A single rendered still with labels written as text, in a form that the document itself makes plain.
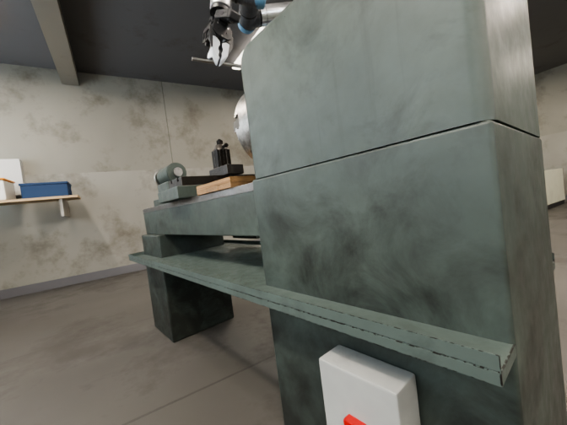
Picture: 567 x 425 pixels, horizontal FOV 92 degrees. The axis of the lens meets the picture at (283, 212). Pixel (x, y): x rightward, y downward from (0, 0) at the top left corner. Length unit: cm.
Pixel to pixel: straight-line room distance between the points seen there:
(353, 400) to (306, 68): 70
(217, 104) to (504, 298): 550
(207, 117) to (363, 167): 509
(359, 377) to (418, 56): 57
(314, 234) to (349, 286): 14
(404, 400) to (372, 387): 5
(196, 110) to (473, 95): 523
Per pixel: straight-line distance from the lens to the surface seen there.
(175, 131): 533
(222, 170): 152
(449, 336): 55
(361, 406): 66
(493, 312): 54
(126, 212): 500
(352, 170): 59
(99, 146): 515
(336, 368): 65
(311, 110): 67
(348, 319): 56
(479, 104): 51
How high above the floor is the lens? 78
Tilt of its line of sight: 2 degrees down
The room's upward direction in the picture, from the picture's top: 7 degrees counter-clockwise
